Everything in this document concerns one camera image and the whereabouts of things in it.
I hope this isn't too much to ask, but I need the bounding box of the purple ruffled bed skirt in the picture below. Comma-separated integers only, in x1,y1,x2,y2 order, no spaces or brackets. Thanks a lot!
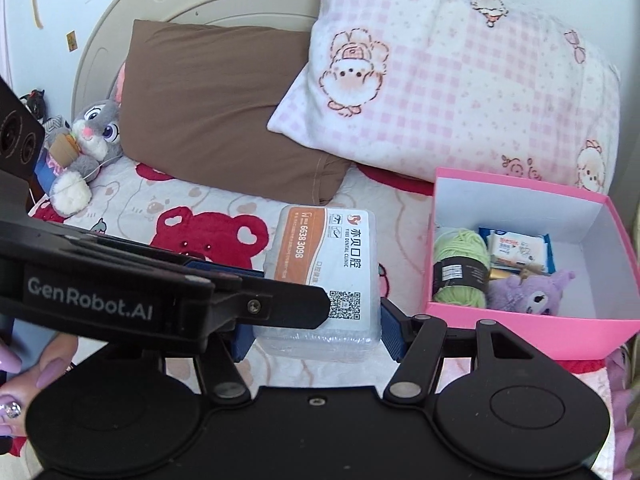
602,347,640,480

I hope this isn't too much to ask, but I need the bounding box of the frosted bottle with gold cap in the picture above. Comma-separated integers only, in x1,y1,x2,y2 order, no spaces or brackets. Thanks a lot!
487,264,546,283

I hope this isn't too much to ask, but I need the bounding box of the green yarn ball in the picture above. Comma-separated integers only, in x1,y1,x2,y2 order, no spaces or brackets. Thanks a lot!
432,228,492,308

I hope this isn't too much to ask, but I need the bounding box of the clear pack with orange label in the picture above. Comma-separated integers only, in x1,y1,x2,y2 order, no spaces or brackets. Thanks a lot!
252,204,383,363

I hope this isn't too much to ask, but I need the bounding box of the person's left hand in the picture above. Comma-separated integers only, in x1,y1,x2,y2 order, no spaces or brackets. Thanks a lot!
0,335,81,442

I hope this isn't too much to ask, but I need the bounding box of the dark small object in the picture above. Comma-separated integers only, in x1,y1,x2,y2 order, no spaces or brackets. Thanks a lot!
20,89,48,116

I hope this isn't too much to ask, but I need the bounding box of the pink cardboard box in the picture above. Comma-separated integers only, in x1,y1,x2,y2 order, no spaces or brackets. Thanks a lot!
425,167,640,361

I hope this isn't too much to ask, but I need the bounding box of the small white tissue pack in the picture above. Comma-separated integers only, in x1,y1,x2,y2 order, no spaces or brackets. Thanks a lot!
487,232,546,271

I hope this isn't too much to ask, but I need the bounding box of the printed bear blanket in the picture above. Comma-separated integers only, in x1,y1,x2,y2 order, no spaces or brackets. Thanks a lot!
27,157,613,401

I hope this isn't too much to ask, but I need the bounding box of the blue wet wipes pack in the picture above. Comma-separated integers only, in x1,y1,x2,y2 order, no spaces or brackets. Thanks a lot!
477,225,556,276

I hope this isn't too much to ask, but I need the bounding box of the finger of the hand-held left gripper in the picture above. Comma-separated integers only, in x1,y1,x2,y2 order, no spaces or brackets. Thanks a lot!
185,259,266,282
207,279,332,346

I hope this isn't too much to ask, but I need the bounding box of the purple plush toy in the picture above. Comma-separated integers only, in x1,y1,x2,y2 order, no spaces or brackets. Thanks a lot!
487,269,577,317

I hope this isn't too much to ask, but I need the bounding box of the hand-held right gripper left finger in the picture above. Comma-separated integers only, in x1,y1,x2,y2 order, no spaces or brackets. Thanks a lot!
192,322,257,404

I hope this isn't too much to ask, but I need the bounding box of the pink checked pillow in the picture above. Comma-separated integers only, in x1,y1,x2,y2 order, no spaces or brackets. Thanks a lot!
266,0,623,196

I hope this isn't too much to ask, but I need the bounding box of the grey rabbit plush toy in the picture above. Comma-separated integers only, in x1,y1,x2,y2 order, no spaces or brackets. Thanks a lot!
35,62,126,218

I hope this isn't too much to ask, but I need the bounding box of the brown pillow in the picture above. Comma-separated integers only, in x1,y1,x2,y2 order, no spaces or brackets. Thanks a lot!
120,20,351,206

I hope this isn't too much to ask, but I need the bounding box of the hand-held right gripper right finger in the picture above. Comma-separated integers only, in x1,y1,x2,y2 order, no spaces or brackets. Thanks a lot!
380,297,536,403

